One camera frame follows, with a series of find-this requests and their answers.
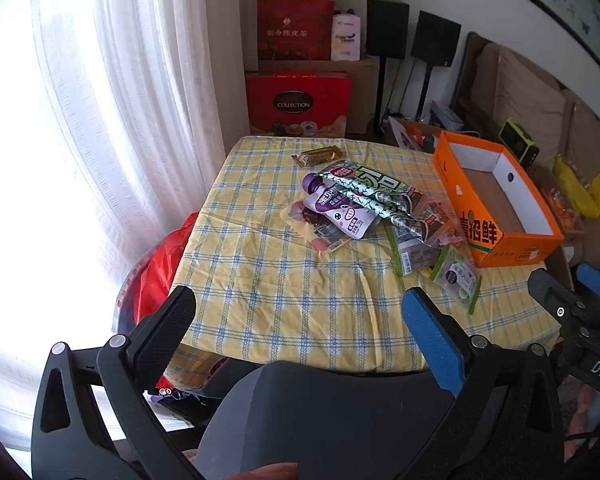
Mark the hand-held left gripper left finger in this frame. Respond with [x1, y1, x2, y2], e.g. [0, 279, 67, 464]
[31, 285, 206, 480]

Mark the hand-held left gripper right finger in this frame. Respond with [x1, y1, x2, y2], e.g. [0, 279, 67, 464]
[402, 286, 566, 480]

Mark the orange cardboard box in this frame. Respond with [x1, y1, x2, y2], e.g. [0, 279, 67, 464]
[432, 131, 565, 268]

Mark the gold snack bar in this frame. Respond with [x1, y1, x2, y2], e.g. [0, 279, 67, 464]
[291, 146, 342, 167]

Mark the person's left hand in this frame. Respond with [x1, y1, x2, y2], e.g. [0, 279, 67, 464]
[215, 462, 300, 480]

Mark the red plastic bag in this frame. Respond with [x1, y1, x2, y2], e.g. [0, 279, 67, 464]
[112, 212, 201, 341]

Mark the small green candy packet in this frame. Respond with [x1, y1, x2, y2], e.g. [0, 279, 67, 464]
[430, 245, 482, 315]

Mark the clear green-edged snack packet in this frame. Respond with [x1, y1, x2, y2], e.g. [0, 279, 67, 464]
[386, 225, 447, 278]

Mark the yellow plastic bag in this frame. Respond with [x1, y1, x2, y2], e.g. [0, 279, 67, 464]
[552, 156, 600, 231]

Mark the small red-pink snack packet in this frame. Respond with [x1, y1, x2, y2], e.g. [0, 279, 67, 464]
[412, 197, 468, 246]

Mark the yellow plaid tablecloth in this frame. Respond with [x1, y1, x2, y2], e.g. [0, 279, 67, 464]
[162, 135, 561, 392]

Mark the grey chair back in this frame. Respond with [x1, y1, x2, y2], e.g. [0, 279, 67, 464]
[197, 360, 462, 480]

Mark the green long snack packet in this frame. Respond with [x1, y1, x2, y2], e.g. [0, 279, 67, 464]
[320, 160, 423, 198]
[340, 185, 431, 243]

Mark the yellow-green device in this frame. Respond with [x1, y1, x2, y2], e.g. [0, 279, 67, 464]
[498, 118, 540, 165]

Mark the purple spout pouch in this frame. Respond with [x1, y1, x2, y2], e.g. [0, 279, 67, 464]
[301, 172, 381, 240]

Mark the pink flat snack packet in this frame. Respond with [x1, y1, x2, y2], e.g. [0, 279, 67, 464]
[281, 200, 353, 253]

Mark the open cardboard box with tools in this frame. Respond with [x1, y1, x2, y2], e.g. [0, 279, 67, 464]
[384, 116, 461, 153]

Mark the brown sofa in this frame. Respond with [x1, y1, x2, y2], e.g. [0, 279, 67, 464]
[452, 32, 600, 273]

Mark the white flat box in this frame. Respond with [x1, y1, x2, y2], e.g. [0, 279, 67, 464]
[430, 101, 465, 131]

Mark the white sheer curtain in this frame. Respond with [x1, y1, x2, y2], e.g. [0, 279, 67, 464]
[0, 0, 247, 461]

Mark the black speaker stand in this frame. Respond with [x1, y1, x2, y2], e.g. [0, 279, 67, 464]
[416, 62, 437, 122]
[374, 57, 390, 133]

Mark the red gift bag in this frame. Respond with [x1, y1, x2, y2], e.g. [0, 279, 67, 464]
[245, 71, 352, 137]

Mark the black speaker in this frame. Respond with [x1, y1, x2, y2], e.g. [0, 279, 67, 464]
[366, 0, 410, 59]
[411, 10, 462, 67]

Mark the white and pink package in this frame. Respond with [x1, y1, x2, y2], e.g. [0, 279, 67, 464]
[331, 12, 365, 62]

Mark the red gift box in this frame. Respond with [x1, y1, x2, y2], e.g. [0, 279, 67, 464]
[257, 0, 336, 61]

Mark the framed wall painting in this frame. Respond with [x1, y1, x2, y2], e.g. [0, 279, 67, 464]
[469, 0, 600, 88]

